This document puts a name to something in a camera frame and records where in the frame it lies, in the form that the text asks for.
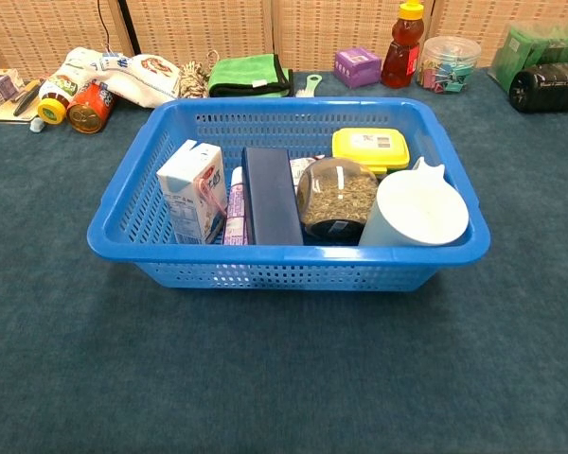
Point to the white plastic measuring cup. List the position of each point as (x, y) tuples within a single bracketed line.
[(419, 210)]

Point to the jar with yellow cap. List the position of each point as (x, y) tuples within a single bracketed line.
[(56, 101)]

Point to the beige notebook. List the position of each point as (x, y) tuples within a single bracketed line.
[(5, 113)]

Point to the purple cardboard box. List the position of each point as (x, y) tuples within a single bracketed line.
[(357, 67)]

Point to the black cylindrical bottle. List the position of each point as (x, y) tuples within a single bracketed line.
[(549, 87)]

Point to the white milk carton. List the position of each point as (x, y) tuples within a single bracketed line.
[(191, 189)]

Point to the green packaged box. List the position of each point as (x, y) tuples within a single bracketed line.
[(520, 52)]

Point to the clear jar of binder clips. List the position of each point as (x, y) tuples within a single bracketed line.
[(447, 64)]

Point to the dark blue rectangular box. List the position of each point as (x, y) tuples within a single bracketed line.
[(271, 194)]

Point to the yellow lidded plastic container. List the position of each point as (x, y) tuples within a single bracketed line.
[(369, 144)]

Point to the blue perforated plastic basket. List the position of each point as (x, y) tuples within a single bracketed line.
[(284, 262)]

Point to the orange tin can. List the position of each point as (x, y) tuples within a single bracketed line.
[(90, 111)]

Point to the small pale blue cap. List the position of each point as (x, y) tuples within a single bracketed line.
[(36, 125)]

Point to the green cloth with black trim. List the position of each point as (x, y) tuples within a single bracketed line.
[(246, 73)]

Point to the white printed fabric bag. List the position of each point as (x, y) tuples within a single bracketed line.
[(137, 75)]

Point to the small white packet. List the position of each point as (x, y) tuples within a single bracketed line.
[(299, 168)]

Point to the glass jar of seeds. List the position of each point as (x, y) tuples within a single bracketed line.
[(337, 196)]

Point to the purple white tube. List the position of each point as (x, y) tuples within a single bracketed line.
[(236, 213)]

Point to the honey bear bottle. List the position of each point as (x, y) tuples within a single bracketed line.
[(401, 54)]

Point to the woven bamboo folding screen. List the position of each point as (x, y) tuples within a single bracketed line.
[(199, 26)]

